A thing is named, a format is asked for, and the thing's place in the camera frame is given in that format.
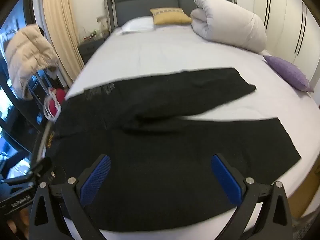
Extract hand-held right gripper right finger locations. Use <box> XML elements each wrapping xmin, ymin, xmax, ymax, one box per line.
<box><xmin>211</xmin><ymin>153</ymin><xmax>293</xmax><ymax>240</ymax></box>

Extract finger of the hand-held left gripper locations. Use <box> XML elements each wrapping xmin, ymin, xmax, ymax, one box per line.
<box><xmin>30</xmin><ymin>157</ymin><xmax>67</xmax><ymax>184</ymax></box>

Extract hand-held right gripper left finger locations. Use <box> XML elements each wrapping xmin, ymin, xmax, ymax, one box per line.
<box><xmin>29</xmin><ymin>154</ymin><xmax>112</xmax><ymax>240</ymax></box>

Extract black pants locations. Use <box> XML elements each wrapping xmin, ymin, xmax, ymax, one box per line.
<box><xmin>46</xmin><ymin>67</ymin><xmax>302</xmax><ymax>232</ymax></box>

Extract red and white fan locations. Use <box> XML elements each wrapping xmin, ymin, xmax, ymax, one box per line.
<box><xmin>44</xmin><ymin>87</ymin><xmax>67</xmax><ymax>123</ymax></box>

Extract beige puffer jacket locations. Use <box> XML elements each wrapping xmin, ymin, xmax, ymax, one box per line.
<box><xmin>5</xmin><ymin>24</ymin><xmax>59</xmax><ymax>94</ymax></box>

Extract purple cushion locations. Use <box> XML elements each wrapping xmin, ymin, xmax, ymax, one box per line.
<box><xmin>263</xmin><ymin>55</ymin><xmax>314</xmax><ymax>92</ymax></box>

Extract dark nightstand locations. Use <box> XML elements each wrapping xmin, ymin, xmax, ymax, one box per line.
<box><xmin>77</xmin><ymin>39</ymin><xmax>105</xmax><ymax>65</ymax></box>

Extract white bed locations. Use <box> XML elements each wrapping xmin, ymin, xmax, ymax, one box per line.
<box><xmin>37</xmin><ymin>26</ymin><xmax>320</xmax><ymax>240</ymax></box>

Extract beige curtain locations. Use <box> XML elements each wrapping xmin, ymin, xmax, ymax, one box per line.
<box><xmin>41</xmin><ymin>0</ymin><xmax>85</xmax><ymax>85</ymax></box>

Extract white pillow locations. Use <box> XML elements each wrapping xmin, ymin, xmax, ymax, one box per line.
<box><xmin>191</xmin><ymin>0</ymin><xmax>267</xmax><ymax>53</ymax></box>
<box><xmin>117</xmin><ymin>17</ymin><xmax>155</xmax><ymax>34</ymax></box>

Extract white wardrobe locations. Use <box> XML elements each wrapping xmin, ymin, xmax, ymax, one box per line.
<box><xmin>252</xmin><ymin>0</ymin><xmax>320</xmax><ymax>85</ymax></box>

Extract yellow cushion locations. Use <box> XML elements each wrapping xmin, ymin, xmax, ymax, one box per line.
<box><xmin>150</xmin><ymin>7</ymin><xmax>192</xmax><ymax>25</ymax></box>

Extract grey padded headboard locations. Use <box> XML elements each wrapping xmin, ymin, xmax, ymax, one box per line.
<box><xmin>104</xmin><ymin>0</ymin><xmax>238</xmax><ymax>34</ymax></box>

